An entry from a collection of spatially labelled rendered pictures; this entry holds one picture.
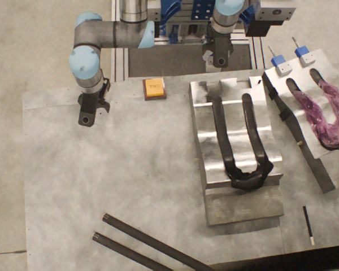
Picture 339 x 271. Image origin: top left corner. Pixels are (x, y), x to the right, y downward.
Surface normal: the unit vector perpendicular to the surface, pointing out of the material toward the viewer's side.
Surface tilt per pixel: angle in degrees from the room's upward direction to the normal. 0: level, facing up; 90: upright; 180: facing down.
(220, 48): 30
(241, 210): 0
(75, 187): 0
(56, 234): 0
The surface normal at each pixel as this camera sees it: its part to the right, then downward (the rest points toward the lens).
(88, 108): -0.07, 0.23
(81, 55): 0.04, -0.29
